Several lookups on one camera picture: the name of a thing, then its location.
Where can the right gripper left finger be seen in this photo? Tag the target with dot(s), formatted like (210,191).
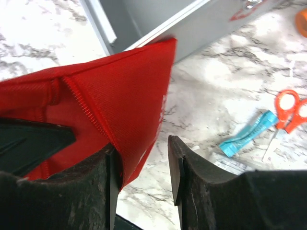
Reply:
(82,197)

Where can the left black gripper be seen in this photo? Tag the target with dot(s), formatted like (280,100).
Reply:
(25,144)

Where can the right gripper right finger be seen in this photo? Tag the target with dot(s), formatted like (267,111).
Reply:
(210,198)

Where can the small clear pill packets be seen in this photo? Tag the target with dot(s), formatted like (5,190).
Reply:
(229,164)

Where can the teal bandage roll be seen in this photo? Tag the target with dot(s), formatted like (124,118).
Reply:
(232,146)

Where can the red first aid pouch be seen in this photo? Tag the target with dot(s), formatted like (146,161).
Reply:
(119,99)

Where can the orange scissors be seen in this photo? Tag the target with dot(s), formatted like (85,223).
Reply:
(288,106)

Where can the brown medicine bottle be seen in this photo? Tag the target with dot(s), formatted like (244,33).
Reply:
(301,22)

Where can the silver metal case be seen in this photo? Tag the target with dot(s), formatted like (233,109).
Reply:
(121,25)

